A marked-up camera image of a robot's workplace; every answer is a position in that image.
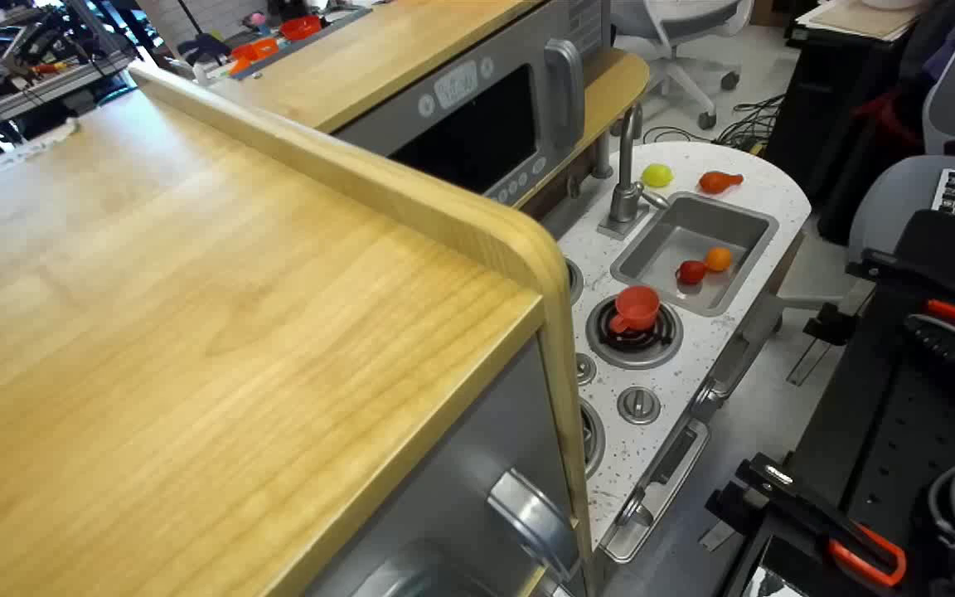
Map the white office chair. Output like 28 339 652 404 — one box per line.
621 0 761 132

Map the silver toy faucet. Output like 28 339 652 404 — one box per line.
599 102 671 235

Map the yellow toy lemon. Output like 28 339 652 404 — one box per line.
641 158 676 192

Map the orange toy fruit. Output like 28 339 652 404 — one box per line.
702 242 739 279

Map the wooden toy kitchen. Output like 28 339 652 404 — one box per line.
0 0 818 597

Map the silver cabinet door handle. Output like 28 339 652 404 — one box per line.
485 468 584 582

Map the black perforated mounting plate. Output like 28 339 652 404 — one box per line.
719 210 955 597

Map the red toy tomato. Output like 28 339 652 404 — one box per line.
674 259 709 293

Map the metal toy sink basin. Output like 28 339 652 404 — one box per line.
605 196 780 321

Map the orange toy carrot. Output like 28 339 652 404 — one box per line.
605 282 664 341

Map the grey toy microwave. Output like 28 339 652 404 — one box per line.
339 0 612 210

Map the black toy stove burner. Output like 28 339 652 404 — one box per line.
576 399 605 478
587 297 685 368
561 256 590 304

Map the orange toy drumstick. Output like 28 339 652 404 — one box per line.
697 165 747 199

